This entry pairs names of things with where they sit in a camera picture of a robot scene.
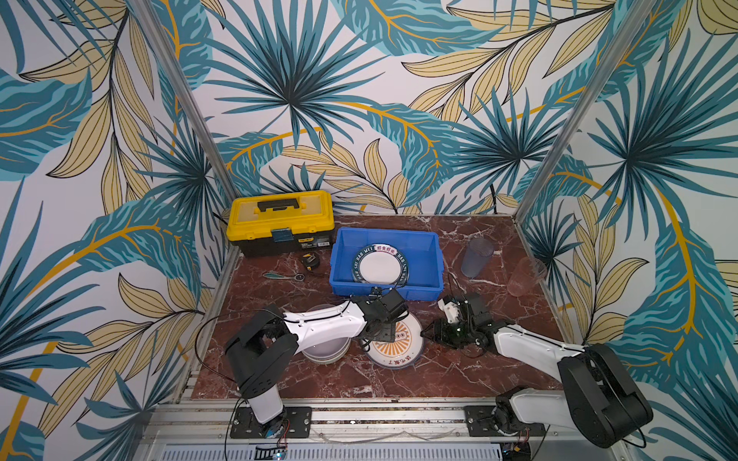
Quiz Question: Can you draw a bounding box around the white plate green rim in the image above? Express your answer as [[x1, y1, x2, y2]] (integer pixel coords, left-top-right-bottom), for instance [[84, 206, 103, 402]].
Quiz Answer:
[[351, 243, 409, 286]]

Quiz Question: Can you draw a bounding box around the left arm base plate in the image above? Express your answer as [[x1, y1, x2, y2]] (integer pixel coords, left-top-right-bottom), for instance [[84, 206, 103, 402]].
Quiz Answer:
[[229, 406, 312, 440]]

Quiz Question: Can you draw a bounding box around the pink translucent plastic cup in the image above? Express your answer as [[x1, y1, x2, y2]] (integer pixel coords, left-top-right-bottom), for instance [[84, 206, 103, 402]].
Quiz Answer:
[[507, 257, 548, 297]]

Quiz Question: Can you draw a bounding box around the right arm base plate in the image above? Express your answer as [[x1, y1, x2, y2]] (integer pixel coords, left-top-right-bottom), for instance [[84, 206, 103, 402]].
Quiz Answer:
[[463, 405, 546, 437]]

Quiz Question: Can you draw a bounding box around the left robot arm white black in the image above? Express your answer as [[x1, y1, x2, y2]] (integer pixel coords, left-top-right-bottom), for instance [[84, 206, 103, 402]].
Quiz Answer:
[[224, 289, 409, 429]]

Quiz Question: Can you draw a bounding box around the grey translucent plastic cup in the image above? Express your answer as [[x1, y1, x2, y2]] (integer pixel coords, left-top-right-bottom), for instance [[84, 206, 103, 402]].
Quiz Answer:
[[460, 236, 495, 279]]

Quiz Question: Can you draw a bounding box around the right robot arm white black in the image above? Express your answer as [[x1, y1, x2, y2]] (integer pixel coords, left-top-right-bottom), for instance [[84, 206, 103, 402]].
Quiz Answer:
[[421, 294, 653, 449]]

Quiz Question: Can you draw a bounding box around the yellow black toolbox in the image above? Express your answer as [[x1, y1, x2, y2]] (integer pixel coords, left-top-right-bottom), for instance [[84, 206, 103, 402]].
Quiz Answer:
[[226, 190, 336, 257]]

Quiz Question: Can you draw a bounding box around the blue plastic bin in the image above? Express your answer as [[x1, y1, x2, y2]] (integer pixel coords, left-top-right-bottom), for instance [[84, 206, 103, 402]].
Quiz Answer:
[[330, 227, 444, 302]]

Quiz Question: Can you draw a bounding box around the yellow black tape measure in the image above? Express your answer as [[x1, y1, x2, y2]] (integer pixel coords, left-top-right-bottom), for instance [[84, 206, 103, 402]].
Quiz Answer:
[[300, 253, 321, 273]]

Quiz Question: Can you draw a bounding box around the orange patterned small plate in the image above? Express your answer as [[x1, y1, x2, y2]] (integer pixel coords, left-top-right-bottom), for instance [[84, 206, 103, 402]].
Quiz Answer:
[[367, 314, 425, 370]]

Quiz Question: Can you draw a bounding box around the stack of lilac bowls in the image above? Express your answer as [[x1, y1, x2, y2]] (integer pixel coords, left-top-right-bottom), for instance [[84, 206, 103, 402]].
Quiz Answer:
[[296, 301, 359, 364]]

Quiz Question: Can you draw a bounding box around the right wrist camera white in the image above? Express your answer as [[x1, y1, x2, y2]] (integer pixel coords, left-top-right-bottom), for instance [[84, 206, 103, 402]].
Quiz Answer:
[[437, 298, 462, 325]]

